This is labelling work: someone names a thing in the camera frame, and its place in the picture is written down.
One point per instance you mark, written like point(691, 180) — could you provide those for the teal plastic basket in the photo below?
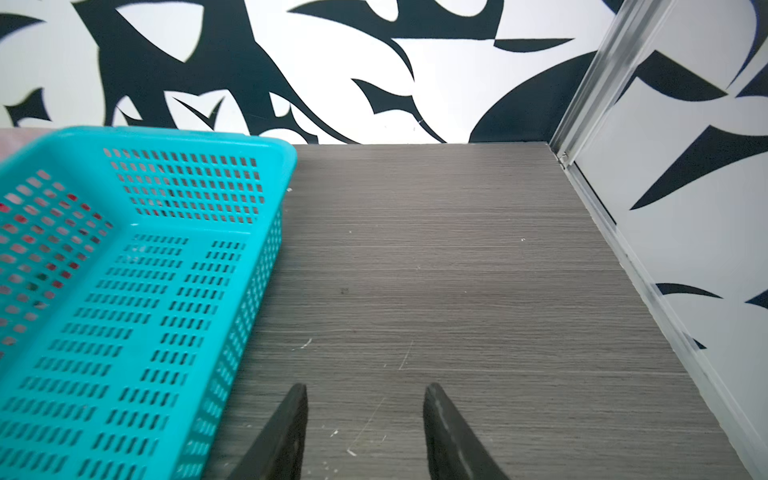
point(133, 264)

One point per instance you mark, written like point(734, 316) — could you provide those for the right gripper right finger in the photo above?
point(453, 449)

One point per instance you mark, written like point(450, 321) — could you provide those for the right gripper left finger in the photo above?
point(277, 452)

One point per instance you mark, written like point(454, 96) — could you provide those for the small pink plastic bag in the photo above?
point(14, 139)

